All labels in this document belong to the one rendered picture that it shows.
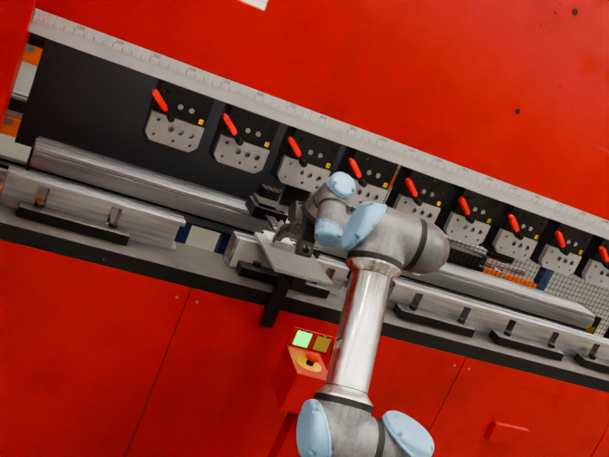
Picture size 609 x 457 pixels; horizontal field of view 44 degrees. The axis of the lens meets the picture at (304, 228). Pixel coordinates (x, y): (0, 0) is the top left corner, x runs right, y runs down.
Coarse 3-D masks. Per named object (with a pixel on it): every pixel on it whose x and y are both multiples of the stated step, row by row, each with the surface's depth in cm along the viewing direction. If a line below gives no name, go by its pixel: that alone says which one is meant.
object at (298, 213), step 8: (312, 192) 211; (296, 200) 215; (288, 208) 219; (296, 208) 214; (304, 208) 208; (288, 216) 217; (296, 216) 212; (312, 216) 207; (296, 224) 211; (296, 232) 215
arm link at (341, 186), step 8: (336, 176) 196; (344, 176) 198; (328, 184) 197; (336, 184) 195; (344, 184) 197; (352, 184) 198; (320, 192) 200; (328, 192) 197; (336, 192) 196; (344, 192) 195; (352, 192) 197; (320, 200) 198; (344, 200) 197
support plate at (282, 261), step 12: (264, 240) 222; (264, 252) 215; (276, 252) 217; (288, 252) 221; (276, 264) 207; (288, 264) 211; (300, 264) 215; (312, 264) 219; (300, 276) 207; (312, 276) 210; (324, 276) 214
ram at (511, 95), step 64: (64, 0) 187; (128, 0) 191; (192, 0) 195; (320, 0) 204; (384, 0) 209; (448, 0) 214; (512, 0) 219; (576, 0) 225; (128, 64) 197; (192, 64) 201; (256, 64) 206; (320, 64) 211; (384, 64) 216; (448, 64) 221; (512, 64) 227; (576, 64) 233; (320, 128) 218; (384, 128) 223; (448, 128) 229; (512, 128) 235; (576, 128) 242; (576, 192) 251
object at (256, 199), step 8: (248, 200) 253; (256, 200) 249; (264, 200) 251; (272, 200) 255; (248, 208) 251; (256, 208) 246; (264, 208) 247; (272, 208) 248; (256, 216) 247; (264, 216) 247; (272, 216) 248; (280, 216) 249; (272, 224) 240
